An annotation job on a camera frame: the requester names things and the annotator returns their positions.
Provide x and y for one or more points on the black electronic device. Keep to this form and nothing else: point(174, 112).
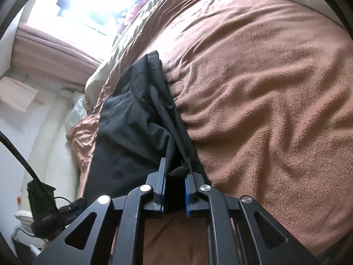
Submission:
point(71, 207)

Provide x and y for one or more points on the black jacket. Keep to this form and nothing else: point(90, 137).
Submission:
point(132, 132)

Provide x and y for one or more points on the pink-brown blanket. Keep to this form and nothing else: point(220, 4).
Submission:
point(262, 88)

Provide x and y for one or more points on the black bag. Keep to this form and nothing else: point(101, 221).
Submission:
point(42, 209)

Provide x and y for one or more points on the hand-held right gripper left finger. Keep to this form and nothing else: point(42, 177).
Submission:
point(164, 198)

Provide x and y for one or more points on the white patterned pillow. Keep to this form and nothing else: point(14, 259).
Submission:
point(77, 113)

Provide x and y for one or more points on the pink curtain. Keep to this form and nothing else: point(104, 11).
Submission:
point(55, 55)

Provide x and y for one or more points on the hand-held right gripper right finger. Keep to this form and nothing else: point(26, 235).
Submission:
point(188, 198)

